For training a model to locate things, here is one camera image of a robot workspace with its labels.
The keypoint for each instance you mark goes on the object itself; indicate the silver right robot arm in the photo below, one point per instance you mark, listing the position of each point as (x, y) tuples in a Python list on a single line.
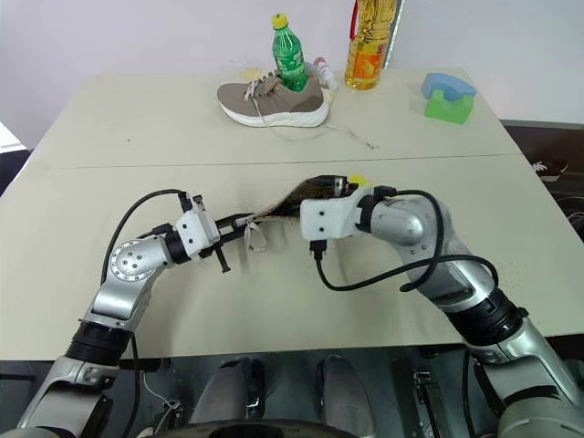
[(401, 223)]

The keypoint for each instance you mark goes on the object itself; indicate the yellow cooking oil bottle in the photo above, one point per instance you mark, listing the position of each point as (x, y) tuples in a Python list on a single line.
[(365, 64)]

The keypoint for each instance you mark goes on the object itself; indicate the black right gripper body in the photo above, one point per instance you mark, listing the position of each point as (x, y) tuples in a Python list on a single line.
[(342, 188)]

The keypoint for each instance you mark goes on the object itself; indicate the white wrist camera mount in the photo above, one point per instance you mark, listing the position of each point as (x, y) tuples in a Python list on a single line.
[(326, 214), (196, 230)]

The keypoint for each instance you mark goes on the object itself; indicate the green foam block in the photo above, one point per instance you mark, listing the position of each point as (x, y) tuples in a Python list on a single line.
[(445, 109)]

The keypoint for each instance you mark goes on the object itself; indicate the dark grey rounded shape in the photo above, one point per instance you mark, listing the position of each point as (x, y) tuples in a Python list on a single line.
[(344, 392)]

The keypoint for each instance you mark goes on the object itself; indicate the yellow highlighter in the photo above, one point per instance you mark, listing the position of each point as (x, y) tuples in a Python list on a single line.
[(359, 179)]

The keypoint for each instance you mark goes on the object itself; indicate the dark grid pouch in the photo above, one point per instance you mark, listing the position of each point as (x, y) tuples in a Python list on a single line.
[(292, 201)]

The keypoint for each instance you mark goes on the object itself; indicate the black sneaker white laces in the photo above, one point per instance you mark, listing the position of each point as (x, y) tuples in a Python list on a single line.
[(549, 169)]

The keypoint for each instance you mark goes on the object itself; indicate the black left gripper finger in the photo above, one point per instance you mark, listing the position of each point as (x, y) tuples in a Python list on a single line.
[(236, 231), (235, 219)]

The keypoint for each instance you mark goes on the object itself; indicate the brown sneaker white sole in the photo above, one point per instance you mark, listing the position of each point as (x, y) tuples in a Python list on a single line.
[(274, 100)]

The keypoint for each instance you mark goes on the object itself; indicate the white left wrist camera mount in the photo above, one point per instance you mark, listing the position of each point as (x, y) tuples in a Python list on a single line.
[(196, 230)]

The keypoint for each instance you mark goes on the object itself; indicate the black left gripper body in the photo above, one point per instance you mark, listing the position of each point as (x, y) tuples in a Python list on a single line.
[(222, 261)]

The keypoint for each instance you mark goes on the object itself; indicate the blue foam block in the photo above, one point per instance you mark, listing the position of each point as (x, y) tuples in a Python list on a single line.
[(449, 84)]

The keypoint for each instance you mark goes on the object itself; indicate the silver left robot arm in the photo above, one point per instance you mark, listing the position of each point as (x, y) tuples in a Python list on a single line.
[(132, 264)]

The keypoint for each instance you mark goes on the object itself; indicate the clear yellow plastic wrapper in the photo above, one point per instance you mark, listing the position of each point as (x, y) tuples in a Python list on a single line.
[(250, 73)]

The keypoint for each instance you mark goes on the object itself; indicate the small white bottle pink cap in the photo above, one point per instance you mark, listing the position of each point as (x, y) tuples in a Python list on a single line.
[(327, 75)]

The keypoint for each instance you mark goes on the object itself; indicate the green plastic soda bottle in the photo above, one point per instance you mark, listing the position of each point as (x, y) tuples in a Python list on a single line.
[(288, 55)]

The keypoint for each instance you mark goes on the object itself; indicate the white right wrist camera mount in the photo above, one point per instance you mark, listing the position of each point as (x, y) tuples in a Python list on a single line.
[(326, 214)]

